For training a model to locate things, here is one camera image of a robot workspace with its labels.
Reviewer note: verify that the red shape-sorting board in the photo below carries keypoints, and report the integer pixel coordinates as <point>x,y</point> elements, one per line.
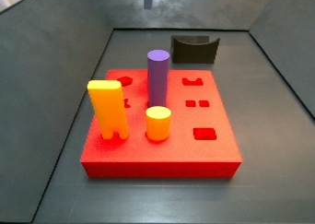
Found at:
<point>200,149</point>

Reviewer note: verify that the short orange cylinder peg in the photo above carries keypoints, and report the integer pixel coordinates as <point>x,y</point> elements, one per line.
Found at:
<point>158,116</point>

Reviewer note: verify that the tall orange slotted peg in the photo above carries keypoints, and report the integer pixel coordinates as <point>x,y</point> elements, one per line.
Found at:
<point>107,101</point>

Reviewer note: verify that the tall purple cylinder peg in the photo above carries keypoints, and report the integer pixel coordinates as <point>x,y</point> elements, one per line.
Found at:
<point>158,74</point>

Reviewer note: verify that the black curved holder stand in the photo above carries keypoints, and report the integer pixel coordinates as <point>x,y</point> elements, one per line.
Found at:
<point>194,49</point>

